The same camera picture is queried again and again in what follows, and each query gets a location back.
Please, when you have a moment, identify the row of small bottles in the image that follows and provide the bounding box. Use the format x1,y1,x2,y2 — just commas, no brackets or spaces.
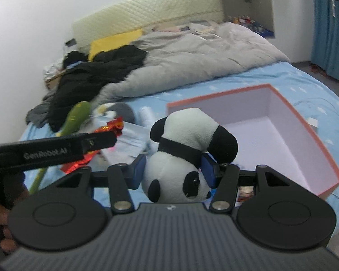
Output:
227,15,260,27

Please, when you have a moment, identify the grey duvet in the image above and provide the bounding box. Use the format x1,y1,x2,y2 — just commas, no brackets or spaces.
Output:
94,23,291,108

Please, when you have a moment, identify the red foil snack packet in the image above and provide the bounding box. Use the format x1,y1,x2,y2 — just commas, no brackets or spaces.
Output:
61,117,125,174

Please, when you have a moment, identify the yellow pillow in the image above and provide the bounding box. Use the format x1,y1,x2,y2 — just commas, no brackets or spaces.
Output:
88,29,144,62

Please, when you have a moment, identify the grey penguin plush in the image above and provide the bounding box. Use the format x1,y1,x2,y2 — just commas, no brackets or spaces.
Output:
92,102,136,125

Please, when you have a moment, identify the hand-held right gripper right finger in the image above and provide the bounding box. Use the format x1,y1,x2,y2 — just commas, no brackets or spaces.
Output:
200,152,295,213

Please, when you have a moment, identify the blue patterned bed sheet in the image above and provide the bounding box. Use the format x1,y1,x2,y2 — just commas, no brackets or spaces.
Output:
17,61,339,212

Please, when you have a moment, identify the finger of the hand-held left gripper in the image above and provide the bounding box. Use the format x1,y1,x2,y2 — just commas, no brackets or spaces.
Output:
83,132,118,154

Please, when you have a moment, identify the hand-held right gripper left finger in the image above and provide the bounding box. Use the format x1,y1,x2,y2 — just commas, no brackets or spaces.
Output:
55,154,147,213

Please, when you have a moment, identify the cream quilted headboard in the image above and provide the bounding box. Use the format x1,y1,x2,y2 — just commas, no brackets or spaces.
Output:
72,0,225,53

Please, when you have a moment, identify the grey cloth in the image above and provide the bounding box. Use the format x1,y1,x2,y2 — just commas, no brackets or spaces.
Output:
26,92,57,127

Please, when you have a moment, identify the black clothing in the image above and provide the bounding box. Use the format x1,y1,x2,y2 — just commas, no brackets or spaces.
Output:
49,45,149,133

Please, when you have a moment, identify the white crumpled cloth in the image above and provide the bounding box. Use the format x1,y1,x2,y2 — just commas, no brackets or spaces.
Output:
42,62,65,75

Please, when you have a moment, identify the white spray bottle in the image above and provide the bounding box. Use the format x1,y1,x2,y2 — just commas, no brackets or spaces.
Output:
138,106,156,127

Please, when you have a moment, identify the person's left hand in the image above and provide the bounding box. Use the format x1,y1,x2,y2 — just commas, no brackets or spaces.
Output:
0,184,31,253

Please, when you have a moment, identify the blue curtain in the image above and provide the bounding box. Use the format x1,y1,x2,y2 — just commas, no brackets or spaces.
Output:
311,0,339,84

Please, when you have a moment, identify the brown cardboard box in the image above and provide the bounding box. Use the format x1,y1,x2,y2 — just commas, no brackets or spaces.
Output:
44,70,66,91

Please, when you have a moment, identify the pink cardboard box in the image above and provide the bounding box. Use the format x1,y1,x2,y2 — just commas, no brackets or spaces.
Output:
166,84,339,199

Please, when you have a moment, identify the brown snack packet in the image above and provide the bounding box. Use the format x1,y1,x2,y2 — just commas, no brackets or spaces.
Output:
237,186,256,203

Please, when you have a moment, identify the green plush massage stick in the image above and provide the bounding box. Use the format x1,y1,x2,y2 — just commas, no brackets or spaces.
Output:
28,101,92,195

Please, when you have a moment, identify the panda plush toy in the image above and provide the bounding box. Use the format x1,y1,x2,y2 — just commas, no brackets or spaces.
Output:
141,108,239,204

